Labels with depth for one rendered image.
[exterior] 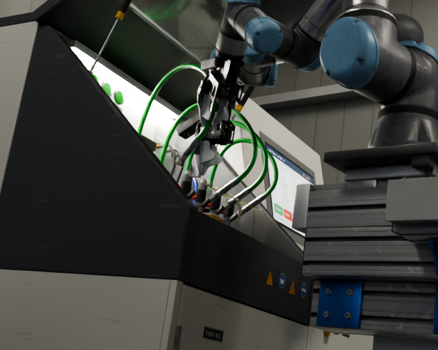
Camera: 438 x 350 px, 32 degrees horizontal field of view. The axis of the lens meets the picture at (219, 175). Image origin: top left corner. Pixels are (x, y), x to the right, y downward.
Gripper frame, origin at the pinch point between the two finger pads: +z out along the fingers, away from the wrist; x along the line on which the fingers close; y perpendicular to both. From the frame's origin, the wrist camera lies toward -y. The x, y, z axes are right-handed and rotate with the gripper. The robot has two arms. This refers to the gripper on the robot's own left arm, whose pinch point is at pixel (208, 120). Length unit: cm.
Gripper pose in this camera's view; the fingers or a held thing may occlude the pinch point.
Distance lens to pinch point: 193.6
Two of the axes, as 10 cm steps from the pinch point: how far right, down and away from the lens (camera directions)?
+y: 3.4, 5.4, -7.7
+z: -2.3, 8.4, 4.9
